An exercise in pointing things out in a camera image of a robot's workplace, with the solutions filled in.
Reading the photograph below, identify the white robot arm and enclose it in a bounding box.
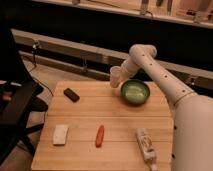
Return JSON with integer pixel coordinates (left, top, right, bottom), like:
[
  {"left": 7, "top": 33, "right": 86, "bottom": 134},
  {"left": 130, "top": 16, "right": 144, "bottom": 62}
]
[{"left": 121, "top": 44, "right": 213, "bottom": 171}]

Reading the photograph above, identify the white sponge block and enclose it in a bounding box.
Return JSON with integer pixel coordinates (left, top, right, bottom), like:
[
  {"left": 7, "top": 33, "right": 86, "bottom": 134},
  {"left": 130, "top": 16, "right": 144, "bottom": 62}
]
[{"left": 53, "top": 125, "right": 69, "bottom": 145}]

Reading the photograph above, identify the black office chair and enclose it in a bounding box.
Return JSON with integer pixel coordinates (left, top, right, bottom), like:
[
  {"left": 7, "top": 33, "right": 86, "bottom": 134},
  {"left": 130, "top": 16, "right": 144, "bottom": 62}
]
[{"left": 0, "top": 19, "right": 48, "bottom": 166}]

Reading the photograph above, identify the green ceramic bowl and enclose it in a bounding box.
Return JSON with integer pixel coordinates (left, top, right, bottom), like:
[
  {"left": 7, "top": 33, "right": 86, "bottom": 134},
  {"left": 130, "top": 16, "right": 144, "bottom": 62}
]
[{"left": 120, "top": 79, "right": 150, "bottom": 105}]

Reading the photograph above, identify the black cable on floor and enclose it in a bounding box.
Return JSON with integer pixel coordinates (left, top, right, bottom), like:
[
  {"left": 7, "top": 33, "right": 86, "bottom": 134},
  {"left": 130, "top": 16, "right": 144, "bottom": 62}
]
[{"left": 20, "top": 41, "right": 55, "bottom": 98}]

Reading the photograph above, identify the black rectangular block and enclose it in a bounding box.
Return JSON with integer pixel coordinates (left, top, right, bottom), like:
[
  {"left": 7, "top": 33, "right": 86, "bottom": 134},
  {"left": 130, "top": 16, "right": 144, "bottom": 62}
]
[{"left": 63, "top": 88, "right": 80, "bottom": 102}]

